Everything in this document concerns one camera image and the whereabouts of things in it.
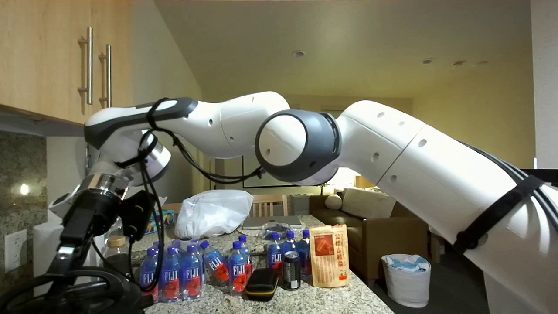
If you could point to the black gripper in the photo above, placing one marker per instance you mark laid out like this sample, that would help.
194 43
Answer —
90 216

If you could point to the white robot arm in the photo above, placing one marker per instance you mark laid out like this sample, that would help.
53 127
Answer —
407 163

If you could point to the blue cap water bottle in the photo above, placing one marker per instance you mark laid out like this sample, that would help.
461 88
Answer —
149 272
238 273
213 265
304 247
170 275
288 242
191 275
273 254

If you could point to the white plastic bag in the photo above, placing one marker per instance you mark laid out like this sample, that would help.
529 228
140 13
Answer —
212 212

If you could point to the light wooden upper cabinets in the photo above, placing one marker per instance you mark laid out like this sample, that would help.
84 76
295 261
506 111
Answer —
41 59

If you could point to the wooden chair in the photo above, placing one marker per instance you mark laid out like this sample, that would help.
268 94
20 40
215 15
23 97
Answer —
271 207

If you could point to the black soda can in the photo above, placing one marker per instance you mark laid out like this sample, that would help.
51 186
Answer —
292 272

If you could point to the orange snack bag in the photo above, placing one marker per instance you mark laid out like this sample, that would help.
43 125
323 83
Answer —
330 256

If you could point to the round beige cushion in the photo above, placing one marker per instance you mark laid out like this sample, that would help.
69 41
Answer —
334 202

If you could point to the beige square cushion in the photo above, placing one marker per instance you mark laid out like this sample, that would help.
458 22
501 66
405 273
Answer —
367 204

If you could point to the brown sofa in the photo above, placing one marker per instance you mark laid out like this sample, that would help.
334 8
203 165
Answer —
377 233

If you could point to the white lined trash bin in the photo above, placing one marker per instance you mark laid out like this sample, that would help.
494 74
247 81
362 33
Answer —
407 280

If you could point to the white wall outlet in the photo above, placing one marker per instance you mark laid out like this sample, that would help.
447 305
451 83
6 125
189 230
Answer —
15 251

